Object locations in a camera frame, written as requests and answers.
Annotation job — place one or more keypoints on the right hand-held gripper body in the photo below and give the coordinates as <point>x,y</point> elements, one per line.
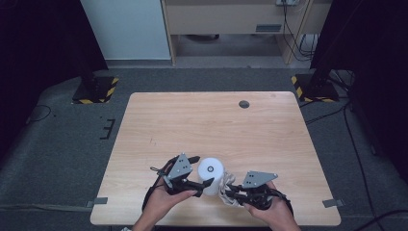
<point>256,179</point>

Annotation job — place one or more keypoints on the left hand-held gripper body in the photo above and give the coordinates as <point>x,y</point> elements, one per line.
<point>179,170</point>

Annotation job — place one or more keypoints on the beige cloth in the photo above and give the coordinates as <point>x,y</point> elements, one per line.
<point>226,183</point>

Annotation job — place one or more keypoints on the person's left hand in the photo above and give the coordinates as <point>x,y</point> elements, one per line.
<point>163,205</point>

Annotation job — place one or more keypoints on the person's right hand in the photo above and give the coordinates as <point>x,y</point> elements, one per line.
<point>275,216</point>

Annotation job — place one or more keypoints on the grey tape strip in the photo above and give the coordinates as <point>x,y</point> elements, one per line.
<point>333,203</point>
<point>97,202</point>

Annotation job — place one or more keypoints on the black stand yellow-striped base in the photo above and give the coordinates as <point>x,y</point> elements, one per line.
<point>96,91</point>
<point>316,89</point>

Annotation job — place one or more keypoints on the beige wooden cabinet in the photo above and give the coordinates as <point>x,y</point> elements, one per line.
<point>224,19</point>

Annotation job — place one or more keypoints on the white panel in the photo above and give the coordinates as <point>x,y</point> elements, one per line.
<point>128,29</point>

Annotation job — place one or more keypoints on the grey cabinet label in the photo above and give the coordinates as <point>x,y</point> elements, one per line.
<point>268,28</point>

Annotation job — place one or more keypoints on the dark curtain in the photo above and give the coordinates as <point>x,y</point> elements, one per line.
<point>378,64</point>

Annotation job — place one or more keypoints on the white power strip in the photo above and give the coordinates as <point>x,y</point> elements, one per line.
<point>287,2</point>

